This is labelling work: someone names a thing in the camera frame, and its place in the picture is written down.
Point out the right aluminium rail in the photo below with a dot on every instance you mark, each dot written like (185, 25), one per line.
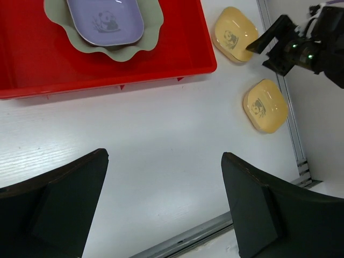
(305, 179)

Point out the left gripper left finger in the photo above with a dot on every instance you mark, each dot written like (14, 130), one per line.
(50, 215)

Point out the aluminium rail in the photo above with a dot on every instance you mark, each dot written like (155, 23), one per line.
(305, 179)
(190, 239)

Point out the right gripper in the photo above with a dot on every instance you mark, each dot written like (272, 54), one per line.
(322, 52)

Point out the front aluminium rail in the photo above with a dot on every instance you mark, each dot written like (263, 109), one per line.
(190, 239)

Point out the yellow square plate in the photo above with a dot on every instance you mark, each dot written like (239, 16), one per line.
(232, 33)
(265, 106)

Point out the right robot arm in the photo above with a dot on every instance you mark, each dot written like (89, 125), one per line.
(300, 30)

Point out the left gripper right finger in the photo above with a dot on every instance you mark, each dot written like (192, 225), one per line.
(275, 218)

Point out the red plastic bin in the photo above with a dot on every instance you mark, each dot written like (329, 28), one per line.
(37, 57)

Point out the large green scalloped bowl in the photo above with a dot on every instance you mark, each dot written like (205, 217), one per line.
(58, 12)

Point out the purple square plate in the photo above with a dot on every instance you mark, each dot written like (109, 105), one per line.
(107, 23)

